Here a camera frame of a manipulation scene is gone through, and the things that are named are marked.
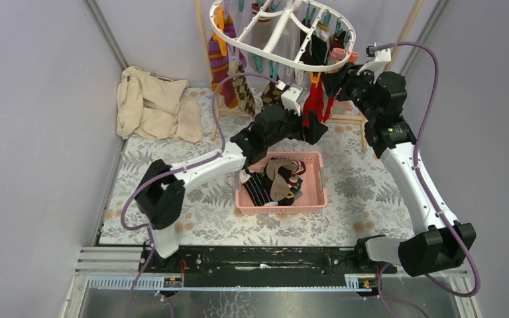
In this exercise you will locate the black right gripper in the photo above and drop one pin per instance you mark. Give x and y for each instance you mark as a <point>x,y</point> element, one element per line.
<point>344,79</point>

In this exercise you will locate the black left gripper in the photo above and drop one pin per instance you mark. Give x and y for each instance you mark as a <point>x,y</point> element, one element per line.
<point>309,133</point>

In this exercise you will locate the teal green sock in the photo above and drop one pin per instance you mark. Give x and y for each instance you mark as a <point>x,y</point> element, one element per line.
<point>295,183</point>

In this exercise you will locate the brown argyle sock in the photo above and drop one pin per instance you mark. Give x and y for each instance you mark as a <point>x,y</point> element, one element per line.
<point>271,95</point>

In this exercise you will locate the beige long sock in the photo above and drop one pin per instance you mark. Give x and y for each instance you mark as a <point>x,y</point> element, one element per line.
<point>271,172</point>

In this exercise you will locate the black pinstriped sock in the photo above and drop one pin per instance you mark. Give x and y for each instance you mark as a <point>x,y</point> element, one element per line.
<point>257,188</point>

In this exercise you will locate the pink sock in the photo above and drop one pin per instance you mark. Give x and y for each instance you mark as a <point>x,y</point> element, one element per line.
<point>337,54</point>

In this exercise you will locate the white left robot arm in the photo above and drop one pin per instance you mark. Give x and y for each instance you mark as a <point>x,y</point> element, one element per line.
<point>161,192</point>

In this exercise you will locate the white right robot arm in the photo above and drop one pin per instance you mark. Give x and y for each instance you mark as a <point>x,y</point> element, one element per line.
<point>440,241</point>

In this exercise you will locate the white round clip hanger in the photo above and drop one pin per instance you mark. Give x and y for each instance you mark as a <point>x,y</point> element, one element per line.
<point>304,15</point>

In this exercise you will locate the red sock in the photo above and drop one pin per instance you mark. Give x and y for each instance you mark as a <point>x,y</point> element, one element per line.
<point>318,102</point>

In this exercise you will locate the green dotted sock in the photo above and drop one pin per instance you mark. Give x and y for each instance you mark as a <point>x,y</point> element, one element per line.
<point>319,46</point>

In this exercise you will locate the pink plastic basket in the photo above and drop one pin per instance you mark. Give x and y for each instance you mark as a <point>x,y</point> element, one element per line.
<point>314,193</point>

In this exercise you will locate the tan argyle sock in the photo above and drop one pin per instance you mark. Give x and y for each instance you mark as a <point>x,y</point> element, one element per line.
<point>243,93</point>

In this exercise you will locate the magenta purple striped sock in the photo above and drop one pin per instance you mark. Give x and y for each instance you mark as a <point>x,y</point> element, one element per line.
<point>219,66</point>

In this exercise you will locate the cream crumpled cloth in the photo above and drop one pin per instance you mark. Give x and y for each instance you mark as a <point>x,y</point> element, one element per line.
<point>155,108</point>

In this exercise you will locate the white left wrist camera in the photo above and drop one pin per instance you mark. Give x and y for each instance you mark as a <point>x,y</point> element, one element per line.
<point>293,97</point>

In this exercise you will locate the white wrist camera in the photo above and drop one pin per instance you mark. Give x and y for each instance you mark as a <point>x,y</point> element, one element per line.
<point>293,97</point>
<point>379,57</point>

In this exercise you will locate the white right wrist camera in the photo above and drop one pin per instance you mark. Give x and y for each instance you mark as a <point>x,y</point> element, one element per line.
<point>379,57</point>

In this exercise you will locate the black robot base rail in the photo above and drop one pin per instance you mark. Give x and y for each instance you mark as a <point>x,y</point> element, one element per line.
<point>263,267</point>

